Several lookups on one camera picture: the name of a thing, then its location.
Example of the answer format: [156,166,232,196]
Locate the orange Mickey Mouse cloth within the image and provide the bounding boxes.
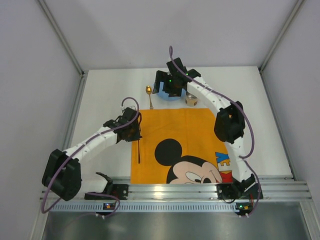
[130,108,232,184]

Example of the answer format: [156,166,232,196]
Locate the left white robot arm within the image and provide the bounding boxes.
[41,107,142,201]

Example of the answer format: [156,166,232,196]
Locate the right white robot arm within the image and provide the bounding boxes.
[153,58,262,203]

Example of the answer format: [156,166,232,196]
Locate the aluminium mounting rail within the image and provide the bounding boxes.
[113,176,312,202]

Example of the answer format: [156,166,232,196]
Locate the left aluminium frame post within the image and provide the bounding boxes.
[37,0,86,75]

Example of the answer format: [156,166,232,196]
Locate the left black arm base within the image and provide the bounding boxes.
[84,183,129,200]

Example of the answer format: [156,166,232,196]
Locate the rose gold fork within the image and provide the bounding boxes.
[137,140,141,164]

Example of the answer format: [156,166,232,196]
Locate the metal cup with paper sleeve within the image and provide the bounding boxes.
[185,92,198,107]

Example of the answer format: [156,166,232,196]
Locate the aluminium frame post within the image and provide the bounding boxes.
[37,0,86,75]
[258,0,307,73]

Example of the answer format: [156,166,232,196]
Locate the blue plastic plate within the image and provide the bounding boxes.
[157,82,186,102]

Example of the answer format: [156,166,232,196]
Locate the gold ornate spoon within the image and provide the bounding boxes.
[145,85,154,110]

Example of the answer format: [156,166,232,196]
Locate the slotted white cable duct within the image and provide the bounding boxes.
[51,201,251,213]

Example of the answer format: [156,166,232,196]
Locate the right aluminium frame post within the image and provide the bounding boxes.
[258,0,307,73]

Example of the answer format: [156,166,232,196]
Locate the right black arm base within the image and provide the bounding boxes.
[216,183,264,202]

